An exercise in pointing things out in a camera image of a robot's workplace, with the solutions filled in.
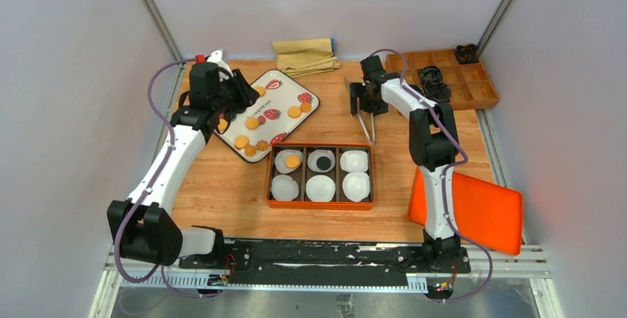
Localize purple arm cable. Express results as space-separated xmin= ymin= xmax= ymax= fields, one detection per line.
xmin=367 ymin=49 xmax=495 ymax=304
xmin=112 ymin=58 xmax=224 ymax=300

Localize orange compartment cookie box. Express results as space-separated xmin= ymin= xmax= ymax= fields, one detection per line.
xmin=265 ymin=143 xmax=375 ymax=211

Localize white paper cup back left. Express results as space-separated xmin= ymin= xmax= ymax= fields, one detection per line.
xmin=274 ymin=149 xmax=303 ymax=175

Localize orange box lid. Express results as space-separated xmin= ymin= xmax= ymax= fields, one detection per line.
xmin=406 ymin=166 xmax=524 ymax=257

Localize black sandwich cookie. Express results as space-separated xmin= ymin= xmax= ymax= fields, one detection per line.
xmin=316 ymin=156 xmax=332 ymax=172

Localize round yellow cookie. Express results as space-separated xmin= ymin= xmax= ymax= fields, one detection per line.
xmin=285 ymin=154 xmax=302 ymax=169
xmin=288 ymin=106 xmax=302 ymax=118
xmin=245 ymin=118 xmax=260 ymax=130
xmin=217 ymin=119 xmax=229 ymax=132
xmin=234 ymin=135 xmax=249 ymax=149
xmin=254 ymin=86 xmax=266 ymax=97

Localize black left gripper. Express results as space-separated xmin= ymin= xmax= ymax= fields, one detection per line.
xmin=211 ymin=69 xmax=260 ymax=114

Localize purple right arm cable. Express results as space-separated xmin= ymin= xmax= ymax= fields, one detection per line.
xmin=367 ymin=49 xmax=495 ymax=304

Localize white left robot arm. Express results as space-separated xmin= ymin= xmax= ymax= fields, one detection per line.
xmin=106 ymin=61 xmax=259 ymax=268

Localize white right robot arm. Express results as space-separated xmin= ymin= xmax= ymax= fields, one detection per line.
xmin=348 ymin=52 xmax=461 ymax=272

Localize white paper cup front right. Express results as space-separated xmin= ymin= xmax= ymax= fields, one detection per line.
xmin=342 ymin=172 xmax=370 ymax=202

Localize metal tongs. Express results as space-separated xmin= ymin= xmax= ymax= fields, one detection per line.
xmin=345 ymin=79 xmax=376 ymax=146

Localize white paper cup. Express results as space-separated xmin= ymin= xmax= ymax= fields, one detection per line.
xmin=307 ymin=149 xmax=336 ymax=173
xmin=271 ymin=175 xmax=299 ymax=201
xmin=274 ymin=149 xmax=303 ymax=175
xmin=340 ymin=150 xmax=369 ymax=173
xmin=305 ymin=175 xmax=336 ymax=203
xmin=342 ymin=172 xmax=370 ymax=202

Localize wooden compartment organizer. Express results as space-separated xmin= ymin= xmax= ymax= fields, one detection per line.
xmin=404 ymin=49 xmax=500 ymax=110

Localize swirl yellow cookie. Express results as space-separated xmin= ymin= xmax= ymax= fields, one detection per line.
xmin=299 ymin=102 xmax=313 ymax=114

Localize white strawberry tray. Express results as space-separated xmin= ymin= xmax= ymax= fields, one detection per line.
xmin=217 ymin=70 xmax=320 ymax=163

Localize folded yellow cloth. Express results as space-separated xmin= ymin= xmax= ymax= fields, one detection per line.
xmin=272 ymin=38 xmax=341 ymax=77

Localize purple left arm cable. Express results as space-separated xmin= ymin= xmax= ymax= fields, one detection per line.
xmin=112 ymin=58 xmax=224 ymax=300

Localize white paper cup front left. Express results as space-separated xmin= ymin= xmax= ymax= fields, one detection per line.
xmin=271 ymin=175 xmax=299 ymax=201

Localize flower yellow cookie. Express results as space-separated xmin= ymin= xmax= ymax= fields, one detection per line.
xmin=244 ymin=144 xmax=257 ymax=158
xmin=256 ymin=140 xmax=270 ymax=152

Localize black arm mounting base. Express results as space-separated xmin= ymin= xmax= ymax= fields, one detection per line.
xmin=179 ymin=239 xmax=471 ymax=288

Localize white paper cup front middle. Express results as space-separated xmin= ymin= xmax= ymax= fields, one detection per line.
xmin=305 ymin=175 xmax=336 ymax=203

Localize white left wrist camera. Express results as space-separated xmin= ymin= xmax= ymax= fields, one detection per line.
xmin=195 ymin=48 xmax=232 ymax=80

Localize dark rolled item in corner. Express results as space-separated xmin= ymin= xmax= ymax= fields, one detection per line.
xmin=454 ymin=44 xmax=479 ymax=65

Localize white paper cup back middle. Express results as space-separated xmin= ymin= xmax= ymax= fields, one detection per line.
xmin=307 ymin=149 xmax=336 ymax=173

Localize white paper cup back right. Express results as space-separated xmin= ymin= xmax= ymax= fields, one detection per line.
xmin=340 ymin=150 xmax=369 ymax=173

